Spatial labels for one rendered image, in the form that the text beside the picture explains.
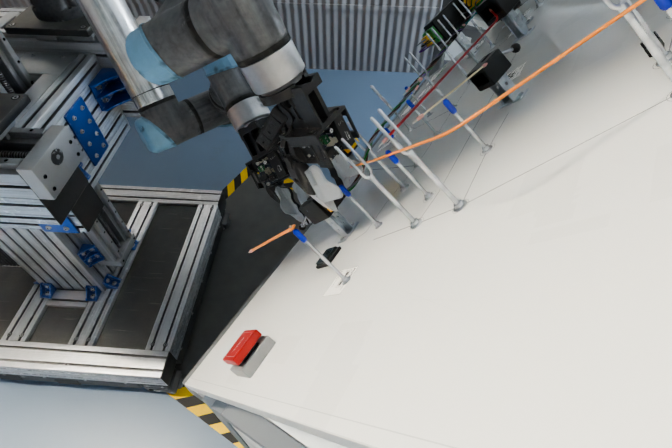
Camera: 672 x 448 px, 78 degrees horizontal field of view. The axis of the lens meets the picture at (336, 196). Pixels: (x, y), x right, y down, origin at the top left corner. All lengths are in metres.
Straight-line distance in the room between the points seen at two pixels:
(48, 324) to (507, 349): 1.78
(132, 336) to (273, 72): 1.38
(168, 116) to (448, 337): 0.68
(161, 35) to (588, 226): 0.48
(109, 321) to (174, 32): 1.41
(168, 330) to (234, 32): 1.33
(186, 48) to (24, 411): 1.73
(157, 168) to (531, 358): 2.42
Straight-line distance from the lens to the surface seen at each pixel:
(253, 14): 0.51
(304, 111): 0.54
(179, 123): 0.87
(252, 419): 0.92
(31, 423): 2.05
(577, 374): 0.26
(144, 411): 1.87
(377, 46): 3.06
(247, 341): 0.60
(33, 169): 0.99
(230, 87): 0.80
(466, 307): 0.34
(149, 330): 1.74
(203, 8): 0.53
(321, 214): 0.68
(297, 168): 0.58
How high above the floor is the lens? 1.68
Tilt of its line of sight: 49 degrees down
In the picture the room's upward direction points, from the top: straight up
